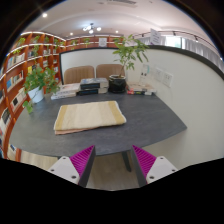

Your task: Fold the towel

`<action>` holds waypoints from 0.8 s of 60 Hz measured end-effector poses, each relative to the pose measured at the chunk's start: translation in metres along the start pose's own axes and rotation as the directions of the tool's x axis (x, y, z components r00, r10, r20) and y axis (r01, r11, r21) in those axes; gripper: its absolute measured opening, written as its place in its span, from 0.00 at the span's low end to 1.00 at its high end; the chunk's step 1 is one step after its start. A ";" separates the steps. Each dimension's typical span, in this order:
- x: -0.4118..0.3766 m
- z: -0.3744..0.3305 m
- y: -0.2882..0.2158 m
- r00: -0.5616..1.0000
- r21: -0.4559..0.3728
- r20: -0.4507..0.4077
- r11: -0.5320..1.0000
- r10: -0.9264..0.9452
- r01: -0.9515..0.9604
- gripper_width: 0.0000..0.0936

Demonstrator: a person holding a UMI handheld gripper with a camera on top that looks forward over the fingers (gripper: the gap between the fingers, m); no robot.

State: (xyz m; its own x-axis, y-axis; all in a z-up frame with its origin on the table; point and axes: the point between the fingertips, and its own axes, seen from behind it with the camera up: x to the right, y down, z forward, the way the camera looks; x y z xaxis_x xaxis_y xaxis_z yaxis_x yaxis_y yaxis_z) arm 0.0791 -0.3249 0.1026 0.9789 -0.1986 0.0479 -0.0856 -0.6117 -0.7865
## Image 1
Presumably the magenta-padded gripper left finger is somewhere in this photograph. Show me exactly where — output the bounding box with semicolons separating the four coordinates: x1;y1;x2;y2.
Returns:
47;144;97;188

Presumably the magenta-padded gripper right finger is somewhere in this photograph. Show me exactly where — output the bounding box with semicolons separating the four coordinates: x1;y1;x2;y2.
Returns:
130;144;178;188

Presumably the cream and yellow striped towel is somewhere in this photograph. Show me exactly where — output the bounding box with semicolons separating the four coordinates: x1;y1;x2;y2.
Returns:
53;100;128;136

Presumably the dark table leg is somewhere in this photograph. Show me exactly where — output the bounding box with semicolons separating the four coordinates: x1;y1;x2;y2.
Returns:
120;150;133;173

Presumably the white flat book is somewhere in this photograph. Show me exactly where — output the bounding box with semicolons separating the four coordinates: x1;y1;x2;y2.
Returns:
50;91;78;101

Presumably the red spined book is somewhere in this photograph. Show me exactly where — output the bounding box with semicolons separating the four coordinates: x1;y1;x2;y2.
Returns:
126;89;154;97

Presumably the white cover book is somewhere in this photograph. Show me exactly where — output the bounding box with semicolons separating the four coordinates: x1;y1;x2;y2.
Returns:
55;83;81;96

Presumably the dark blue flat book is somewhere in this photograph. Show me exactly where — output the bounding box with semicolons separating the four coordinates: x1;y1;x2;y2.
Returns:
76;87;109;97

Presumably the thick dark blue book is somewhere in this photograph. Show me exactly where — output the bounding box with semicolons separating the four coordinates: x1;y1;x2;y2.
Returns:
79;77;110;90

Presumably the leafy plant in white pot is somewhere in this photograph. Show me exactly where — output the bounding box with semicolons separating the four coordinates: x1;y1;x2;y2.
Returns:
22;64;61;114

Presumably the clear acrylic sign holder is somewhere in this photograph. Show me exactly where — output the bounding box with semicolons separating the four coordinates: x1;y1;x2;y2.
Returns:
139;64;151;86

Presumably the tall plant in black pot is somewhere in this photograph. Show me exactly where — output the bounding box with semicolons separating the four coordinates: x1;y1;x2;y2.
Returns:
108;34;150;94

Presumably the tan padded chair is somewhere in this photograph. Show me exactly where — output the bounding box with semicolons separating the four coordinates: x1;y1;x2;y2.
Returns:
63;65;96;85
95;63;126;80

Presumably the orange wooden bookshelf unit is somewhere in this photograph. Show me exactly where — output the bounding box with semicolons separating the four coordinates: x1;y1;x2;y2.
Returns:
0;31;125;161

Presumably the white curtain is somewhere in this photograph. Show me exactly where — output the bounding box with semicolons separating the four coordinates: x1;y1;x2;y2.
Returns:
184;36;224;69

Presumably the white paper notice on shelf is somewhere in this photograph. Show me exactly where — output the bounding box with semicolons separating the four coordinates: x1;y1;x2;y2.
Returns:
98;37;109;48

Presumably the white sign card on partition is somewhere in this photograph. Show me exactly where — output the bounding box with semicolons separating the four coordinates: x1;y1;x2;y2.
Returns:
149;28;163;46

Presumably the multi-bulb ceiling lamp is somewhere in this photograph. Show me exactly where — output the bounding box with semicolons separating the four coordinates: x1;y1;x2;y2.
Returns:
82;23;103;35

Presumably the white wall socket plate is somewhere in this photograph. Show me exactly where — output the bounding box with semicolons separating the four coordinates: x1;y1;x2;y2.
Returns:
161;71;175;89
153;67;164;83

